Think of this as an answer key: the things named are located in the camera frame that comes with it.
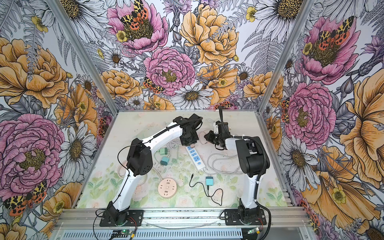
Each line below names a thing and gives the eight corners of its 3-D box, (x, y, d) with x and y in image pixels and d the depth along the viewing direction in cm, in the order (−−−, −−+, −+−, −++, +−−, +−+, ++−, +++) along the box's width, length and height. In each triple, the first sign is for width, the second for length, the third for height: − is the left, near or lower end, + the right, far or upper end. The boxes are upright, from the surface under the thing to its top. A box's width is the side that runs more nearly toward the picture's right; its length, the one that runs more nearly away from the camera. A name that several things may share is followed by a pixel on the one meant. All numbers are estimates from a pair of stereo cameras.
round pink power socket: (157, 198, 82) (156, 196, 80) (160, 179, 89) (159, 177, 86) (176, 198, 82) (175, 196, 80) (177, 179, 89) (177, 177, 86)
